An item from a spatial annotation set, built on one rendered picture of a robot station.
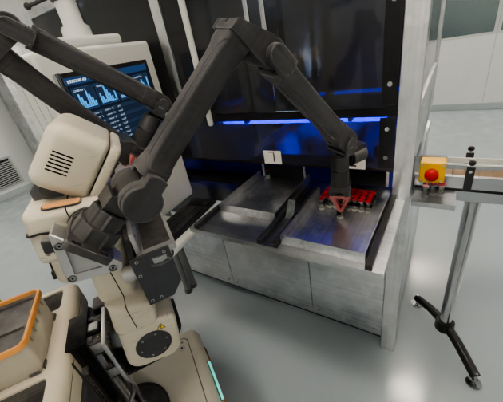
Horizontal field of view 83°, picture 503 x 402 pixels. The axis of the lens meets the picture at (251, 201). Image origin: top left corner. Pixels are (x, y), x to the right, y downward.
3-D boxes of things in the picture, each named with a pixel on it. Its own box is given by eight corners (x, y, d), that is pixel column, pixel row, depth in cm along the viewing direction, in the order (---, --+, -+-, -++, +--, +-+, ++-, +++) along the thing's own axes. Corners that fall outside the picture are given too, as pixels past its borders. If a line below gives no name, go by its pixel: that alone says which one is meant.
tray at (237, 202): (260, 175, 142) (259, 169, 141) (310, 180, 128) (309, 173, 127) (220, 210, 118) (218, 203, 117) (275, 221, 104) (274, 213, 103)
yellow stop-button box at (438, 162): (420, 173, 101) (422, 154, 98) (444, 175, 97) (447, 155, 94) (417, 182, 96) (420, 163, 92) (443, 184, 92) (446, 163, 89)
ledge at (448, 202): (414, 187, 112) (415, 183, 111) (455, 191, 105) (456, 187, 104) (410, 205, 102) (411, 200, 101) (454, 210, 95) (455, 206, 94)
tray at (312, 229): (318, 195, 116) (318, 187, 114) (388, 202, 102) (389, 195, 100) (281, 243, 92) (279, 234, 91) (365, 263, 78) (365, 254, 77)
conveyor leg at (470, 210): (433, 318, 147) (459, 187, 110) (454, 325, 142) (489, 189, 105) (432, 333, 140) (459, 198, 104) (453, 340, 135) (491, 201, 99)
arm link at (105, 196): (93, 202, 56) (97, 215, 52) (123, 161, 56) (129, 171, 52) (133, 219, 63) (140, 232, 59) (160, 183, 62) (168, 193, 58)
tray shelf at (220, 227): (253, 179, 146) (252, 175, 145) (407, 194, 109) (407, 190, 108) (190, 231, 112) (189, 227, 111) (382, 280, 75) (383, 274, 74)
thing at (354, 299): (207, 202, 323) (185, 125, 281) (415, 237, 213) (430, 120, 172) (136, 257, 252) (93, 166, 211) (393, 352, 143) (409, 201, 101)
